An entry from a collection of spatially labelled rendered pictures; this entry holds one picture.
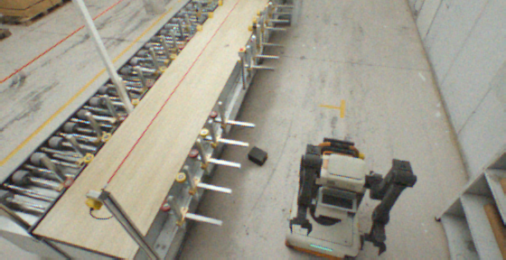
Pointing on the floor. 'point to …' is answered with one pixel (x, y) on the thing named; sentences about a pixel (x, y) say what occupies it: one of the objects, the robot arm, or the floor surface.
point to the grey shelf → (463, 203)
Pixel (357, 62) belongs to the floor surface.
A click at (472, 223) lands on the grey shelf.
